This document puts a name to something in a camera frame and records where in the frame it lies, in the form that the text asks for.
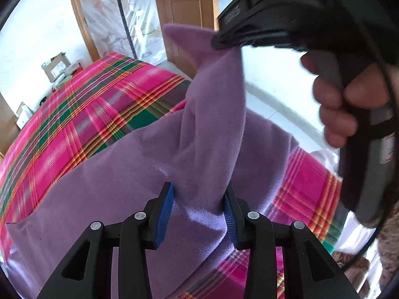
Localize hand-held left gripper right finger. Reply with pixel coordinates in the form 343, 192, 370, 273
224, 184, 359, 299

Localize purple fleece pants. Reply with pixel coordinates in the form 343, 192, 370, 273
6, 23, 300, 299

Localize person's patterned clothing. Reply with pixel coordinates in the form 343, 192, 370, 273
332, 221, 399, 299

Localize wooden door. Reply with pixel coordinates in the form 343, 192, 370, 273
151, 0, 220, 80

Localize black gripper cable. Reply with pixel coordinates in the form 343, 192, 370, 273
338, 3, 399, 270

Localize wooden wardrobe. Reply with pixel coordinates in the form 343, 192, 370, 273
0, 93, 21, 159

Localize white box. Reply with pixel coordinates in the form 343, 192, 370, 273
15, 101, 35, 128

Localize wooden door frame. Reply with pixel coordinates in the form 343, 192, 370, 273
66, 0, 103, 63

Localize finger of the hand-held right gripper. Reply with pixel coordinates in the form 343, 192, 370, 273
212, 31, 292, 50

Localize cardboard box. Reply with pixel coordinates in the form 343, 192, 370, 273
41, 52, 71, 83

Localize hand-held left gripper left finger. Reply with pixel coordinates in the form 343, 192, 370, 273
37, 182, 175, 299

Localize plaid bed sheet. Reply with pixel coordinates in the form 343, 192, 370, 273
0, 53, 343, 299

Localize black curtain strip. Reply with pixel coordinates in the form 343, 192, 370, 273
112, 0, 138, 58

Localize person's right hand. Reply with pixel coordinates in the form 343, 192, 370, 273
301, 51, 399, 148

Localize white floral curtain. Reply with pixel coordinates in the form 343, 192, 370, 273
79, 0, 167, 66

